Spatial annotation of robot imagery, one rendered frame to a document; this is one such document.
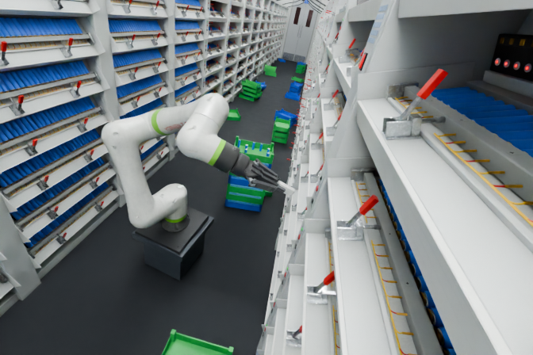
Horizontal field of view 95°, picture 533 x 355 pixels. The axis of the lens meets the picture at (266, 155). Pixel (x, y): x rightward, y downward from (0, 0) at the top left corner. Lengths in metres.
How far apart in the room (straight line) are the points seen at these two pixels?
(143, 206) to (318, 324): 0.92
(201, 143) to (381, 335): 0.61
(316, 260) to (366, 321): 0.30
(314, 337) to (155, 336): 1.10
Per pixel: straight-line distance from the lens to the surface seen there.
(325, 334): 0.56
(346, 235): 0.44
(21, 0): 1.39
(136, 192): 1.22
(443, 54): 0.55
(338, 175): 0.59
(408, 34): 0.53
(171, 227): 1.47
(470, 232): 0.23
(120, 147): 1.13
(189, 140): 0.76
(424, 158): 0.31
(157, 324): 1.57
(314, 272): 0.63
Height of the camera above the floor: 1.42
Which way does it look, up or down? 30 degrees down
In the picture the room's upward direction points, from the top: 12 degrees clockwise
